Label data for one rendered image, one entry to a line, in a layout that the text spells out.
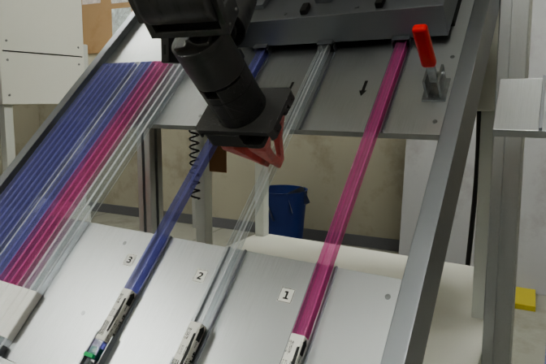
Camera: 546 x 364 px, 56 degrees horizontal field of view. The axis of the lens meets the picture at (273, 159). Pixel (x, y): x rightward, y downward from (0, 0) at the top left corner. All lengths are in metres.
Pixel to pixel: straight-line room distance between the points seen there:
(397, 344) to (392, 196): 3.05
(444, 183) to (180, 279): 0.31
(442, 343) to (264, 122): 0.55
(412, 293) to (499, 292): 0.42
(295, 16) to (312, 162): 2.93
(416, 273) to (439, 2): 0.34
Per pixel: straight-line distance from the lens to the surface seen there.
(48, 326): 0.69
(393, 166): 3.48
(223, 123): 0.56
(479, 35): 0.70
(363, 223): 3.60
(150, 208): 1.19
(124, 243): 0.69
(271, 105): 0.56
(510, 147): 0.84
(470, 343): 0.96
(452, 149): 0.57
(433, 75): 0.63
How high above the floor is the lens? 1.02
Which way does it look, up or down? 7 degrees down
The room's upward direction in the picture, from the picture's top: straight up
